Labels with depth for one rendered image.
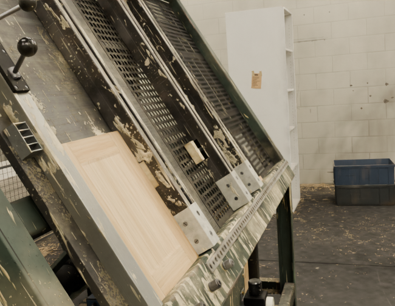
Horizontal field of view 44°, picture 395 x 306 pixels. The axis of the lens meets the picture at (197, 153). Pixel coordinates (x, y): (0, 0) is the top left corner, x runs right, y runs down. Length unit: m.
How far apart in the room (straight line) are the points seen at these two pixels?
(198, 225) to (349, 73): 5.08
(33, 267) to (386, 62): 5.71
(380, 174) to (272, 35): 1.79
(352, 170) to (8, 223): 4.68
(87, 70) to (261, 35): 3.70
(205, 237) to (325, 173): 5.13
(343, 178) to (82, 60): 4.20
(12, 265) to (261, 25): 4.37
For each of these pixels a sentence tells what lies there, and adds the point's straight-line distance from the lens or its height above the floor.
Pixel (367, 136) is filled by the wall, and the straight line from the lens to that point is 6.31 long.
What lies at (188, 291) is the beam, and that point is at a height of 0.88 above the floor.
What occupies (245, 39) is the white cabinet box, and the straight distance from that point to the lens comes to 5.01.
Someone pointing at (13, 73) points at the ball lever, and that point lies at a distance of 1.09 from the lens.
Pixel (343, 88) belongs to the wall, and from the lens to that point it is 6.27.
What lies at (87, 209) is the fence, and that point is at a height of 1.11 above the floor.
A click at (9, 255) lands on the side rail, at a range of 0.82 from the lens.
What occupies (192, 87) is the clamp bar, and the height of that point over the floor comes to 1.34.
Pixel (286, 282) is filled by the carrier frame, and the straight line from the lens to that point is 3.00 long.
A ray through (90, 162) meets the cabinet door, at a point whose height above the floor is 1.19.
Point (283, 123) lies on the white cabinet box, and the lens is 4.94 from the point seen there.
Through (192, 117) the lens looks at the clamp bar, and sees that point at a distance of 1.79.
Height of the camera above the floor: 1.34
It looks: 8 degrees down
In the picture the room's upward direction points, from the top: 4 degrees counter-clockwise
